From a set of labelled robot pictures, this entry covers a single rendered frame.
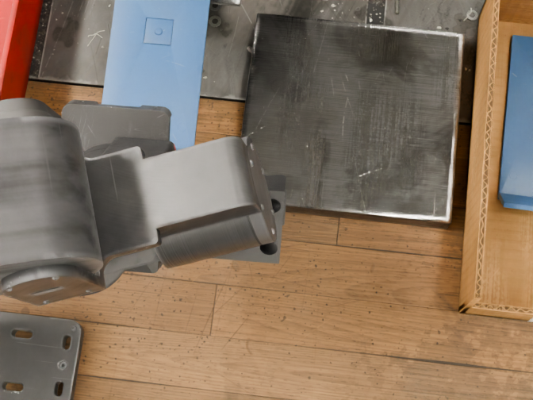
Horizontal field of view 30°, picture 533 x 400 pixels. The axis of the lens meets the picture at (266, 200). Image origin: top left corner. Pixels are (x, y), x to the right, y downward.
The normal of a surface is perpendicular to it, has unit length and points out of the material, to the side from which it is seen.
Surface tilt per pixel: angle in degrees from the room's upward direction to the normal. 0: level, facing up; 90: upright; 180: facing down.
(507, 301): 0
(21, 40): 90
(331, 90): 0
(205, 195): 9
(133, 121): 32
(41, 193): 23
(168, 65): 2
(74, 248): 47
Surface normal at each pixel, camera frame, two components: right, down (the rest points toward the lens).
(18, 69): 0.99, 0.11
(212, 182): -0.17, -0.22
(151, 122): -0.04, 0.29
